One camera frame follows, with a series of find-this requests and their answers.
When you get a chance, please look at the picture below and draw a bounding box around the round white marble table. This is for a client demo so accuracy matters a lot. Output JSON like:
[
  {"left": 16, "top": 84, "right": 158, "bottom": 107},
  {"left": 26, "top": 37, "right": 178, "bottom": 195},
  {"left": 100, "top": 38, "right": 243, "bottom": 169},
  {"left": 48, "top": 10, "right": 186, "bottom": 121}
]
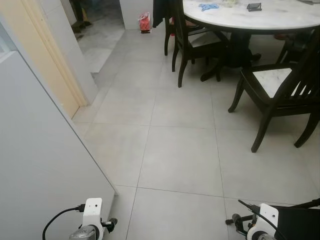
[{"left": 182, "top": 0, "right": 320, "bottom": 83}]

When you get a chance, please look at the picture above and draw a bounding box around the dark wooden chair marble seat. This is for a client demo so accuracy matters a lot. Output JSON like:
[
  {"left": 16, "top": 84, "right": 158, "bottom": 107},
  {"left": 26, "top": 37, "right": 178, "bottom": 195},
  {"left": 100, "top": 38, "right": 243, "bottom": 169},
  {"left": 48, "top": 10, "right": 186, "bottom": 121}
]
[
  {"left": 228, "top": 25, "right": 320, "bottom": 153},
  {"left": 164, "top": 0, "right": 231, "bottom": 88}
]

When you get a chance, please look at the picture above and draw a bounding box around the red bag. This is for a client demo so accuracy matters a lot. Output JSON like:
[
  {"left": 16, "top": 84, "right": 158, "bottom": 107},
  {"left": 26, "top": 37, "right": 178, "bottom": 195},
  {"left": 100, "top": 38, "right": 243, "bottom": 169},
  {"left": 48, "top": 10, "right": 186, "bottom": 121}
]
[{"left": 139, "top": 12, "right": 152, "bottom": 34}]

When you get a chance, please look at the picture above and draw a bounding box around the cream door frame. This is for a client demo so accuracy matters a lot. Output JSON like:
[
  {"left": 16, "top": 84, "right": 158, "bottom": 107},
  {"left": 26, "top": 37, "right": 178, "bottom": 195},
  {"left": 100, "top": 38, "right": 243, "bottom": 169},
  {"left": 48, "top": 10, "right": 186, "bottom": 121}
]
[{"left": 0, "top": 0, "right": 90, "bottom": 119}]

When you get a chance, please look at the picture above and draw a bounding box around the large white panel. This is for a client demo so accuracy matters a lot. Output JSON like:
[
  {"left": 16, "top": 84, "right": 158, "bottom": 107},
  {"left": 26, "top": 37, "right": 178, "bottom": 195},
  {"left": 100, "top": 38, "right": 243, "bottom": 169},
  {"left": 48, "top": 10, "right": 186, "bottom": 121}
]
[{"left": 0, "top": 20, "right": 117, "bottom": 240}]

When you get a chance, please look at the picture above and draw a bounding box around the blue cloth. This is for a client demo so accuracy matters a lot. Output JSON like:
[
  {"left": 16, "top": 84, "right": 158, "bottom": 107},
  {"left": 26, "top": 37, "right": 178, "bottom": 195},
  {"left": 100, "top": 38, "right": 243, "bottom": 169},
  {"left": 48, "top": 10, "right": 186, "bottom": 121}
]
[{"left": 198, "top": 3, "right": 221, "bottom": 12}]

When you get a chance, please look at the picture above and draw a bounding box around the dark hanging garment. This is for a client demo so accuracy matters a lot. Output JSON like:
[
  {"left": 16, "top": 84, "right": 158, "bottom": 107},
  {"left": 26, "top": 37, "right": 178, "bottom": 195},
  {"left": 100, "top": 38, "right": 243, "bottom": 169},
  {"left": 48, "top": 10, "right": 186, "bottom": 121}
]
[{"left": 152, "top": 0, "right": 173, "bottom": 28}]

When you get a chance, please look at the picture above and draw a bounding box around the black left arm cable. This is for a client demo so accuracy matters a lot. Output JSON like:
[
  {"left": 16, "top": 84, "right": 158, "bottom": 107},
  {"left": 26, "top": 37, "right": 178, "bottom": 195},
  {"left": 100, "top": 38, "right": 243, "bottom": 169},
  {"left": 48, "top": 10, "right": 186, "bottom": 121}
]
[{"left": 42, "top": 205, "right": 87, "bottom": 240}]

